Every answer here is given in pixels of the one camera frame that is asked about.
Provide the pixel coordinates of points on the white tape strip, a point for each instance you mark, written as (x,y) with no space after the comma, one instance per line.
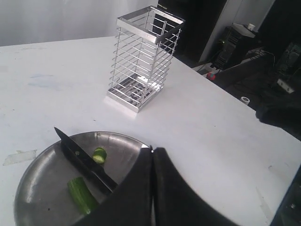
(20,157)

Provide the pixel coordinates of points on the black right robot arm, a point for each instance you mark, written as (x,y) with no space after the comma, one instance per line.
(283,112)

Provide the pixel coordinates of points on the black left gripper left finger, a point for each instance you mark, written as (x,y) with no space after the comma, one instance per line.
(131,202)

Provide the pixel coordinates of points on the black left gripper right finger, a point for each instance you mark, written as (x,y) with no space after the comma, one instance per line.
(175,202)

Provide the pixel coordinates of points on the white tape roll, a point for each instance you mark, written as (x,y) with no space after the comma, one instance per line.
(245,100)

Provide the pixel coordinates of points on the round stainless steel plate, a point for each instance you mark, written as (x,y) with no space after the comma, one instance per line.
(42,197)

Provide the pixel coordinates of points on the black handled kitchen knife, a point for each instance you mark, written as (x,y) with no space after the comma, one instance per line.
(85,164)

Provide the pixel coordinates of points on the black computer tower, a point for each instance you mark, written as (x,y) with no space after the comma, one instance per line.
(237,42)

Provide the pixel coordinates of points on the white backdrop curtain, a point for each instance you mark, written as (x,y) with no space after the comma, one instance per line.
(34,21)

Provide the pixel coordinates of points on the white power strip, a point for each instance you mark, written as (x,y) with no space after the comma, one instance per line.
(208,67)

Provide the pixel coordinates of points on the red round object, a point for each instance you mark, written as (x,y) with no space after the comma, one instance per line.
(211,76)

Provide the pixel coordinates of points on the green cucumber piece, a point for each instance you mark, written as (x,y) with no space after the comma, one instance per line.
(82,196)

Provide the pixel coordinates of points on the white paper cup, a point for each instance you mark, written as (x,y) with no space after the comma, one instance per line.
(250,27)

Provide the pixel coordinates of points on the cut cucumber end piece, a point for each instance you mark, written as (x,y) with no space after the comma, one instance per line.
(99,155)

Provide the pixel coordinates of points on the wire metal utensil rack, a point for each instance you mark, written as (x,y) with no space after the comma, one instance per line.
(146,41)

